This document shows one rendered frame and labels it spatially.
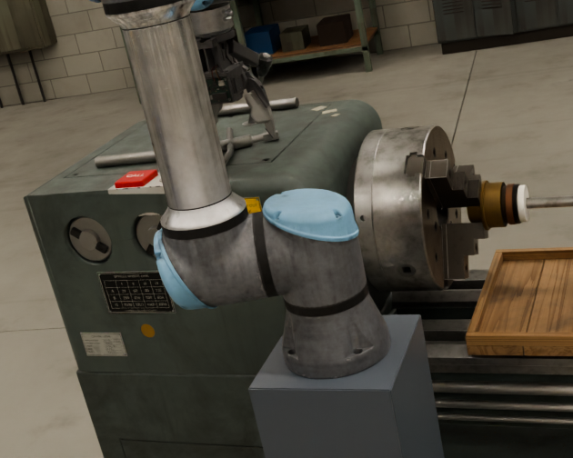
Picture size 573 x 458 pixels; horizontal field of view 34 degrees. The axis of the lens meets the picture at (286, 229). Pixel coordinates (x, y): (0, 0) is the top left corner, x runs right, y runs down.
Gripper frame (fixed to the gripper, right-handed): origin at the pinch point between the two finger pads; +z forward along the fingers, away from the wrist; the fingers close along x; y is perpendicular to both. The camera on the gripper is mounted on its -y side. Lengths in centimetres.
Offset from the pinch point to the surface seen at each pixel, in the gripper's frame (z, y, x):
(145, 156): 2.0, 0.5, -21.3
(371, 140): 5.5, -8.9, 21.4
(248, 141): 2.2, -4.3, -1.2
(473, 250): 27.9, -7.0, 37.8
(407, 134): 5.4, -9.9, 28.1
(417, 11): 95, -654, -131
